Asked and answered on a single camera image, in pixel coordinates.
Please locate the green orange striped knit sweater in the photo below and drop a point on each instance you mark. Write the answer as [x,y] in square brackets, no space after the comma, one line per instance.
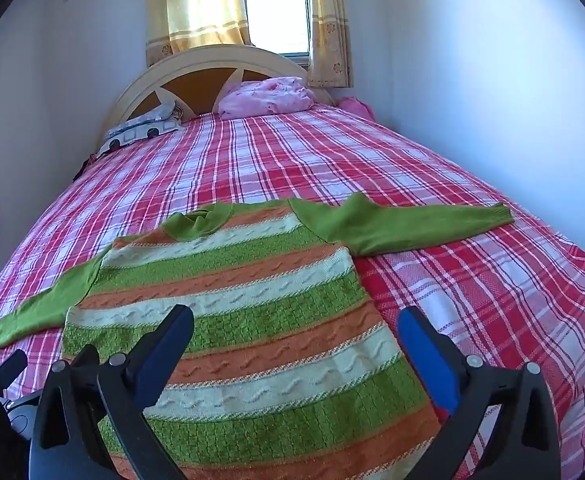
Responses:
[252,310]

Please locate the yellow patterned curtain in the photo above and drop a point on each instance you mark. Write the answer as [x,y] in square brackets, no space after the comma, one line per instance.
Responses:
[197,5]
[328,20]

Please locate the dark cloth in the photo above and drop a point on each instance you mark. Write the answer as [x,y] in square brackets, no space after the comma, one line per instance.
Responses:
[83,167]

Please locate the red plaid bed sheet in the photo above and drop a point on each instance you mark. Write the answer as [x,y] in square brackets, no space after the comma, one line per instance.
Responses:
[292,160]

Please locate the pink crumpled pillow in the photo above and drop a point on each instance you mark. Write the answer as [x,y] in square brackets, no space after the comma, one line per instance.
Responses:
[267,96]

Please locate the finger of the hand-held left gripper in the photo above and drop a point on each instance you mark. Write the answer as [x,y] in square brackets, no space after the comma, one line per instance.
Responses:
[10,367]

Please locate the bright window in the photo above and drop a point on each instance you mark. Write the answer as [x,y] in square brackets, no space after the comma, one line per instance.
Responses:
[275,7]

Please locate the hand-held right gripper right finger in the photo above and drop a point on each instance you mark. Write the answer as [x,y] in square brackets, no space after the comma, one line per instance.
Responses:
[425,347]

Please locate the cream wooden headboard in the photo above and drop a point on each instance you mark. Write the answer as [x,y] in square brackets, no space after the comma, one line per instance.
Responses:
[197,75]

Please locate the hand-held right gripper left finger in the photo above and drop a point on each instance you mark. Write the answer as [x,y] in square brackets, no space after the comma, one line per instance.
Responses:
[168,347]

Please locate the white blue patterned pillow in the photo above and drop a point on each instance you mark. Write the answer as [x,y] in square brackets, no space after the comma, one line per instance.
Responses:
[137,130]

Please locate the pink cloth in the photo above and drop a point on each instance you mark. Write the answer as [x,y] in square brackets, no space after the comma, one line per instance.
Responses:
[355,106]

